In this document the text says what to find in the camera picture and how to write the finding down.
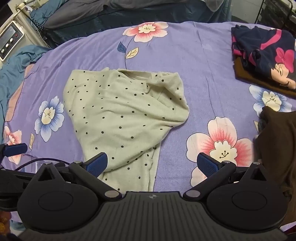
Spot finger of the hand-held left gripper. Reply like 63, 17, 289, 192
0, 143, 28, 158

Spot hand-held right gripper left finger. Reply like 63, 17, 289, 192
28, 152, 122, 201

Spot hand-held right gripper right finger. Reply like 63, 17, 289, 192
183, 152, 274, 201

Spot green polka dot shirt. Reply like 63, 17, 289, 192
63, 67, 190, 192

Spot dark brown garment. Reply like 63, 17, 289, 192
253, 106, 296, 229

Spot teal blue blanket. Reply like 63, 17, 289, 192
0, 0, 70, 130

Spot purple floral bedsheet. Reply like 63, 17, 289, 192
0, 21, 296, 229

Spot brown folded garment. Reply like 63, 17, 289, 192
233, 56, 296, 99

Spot white machine with control panel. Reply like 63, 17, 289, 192
0, 0, 50, 62

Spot navy cartoon print garment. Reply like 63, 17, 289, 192
231, 23, 296, 90

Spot grey pillow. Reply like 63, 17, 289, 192
43, 0, 201, 29

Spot dark blue blanket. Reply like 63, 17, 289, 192
44, 0, 233, 45

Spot black metal rack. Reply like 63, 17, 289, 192
254, 0, 296, 38

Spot black cable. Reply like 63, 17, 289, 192
14, 158, 70, 173

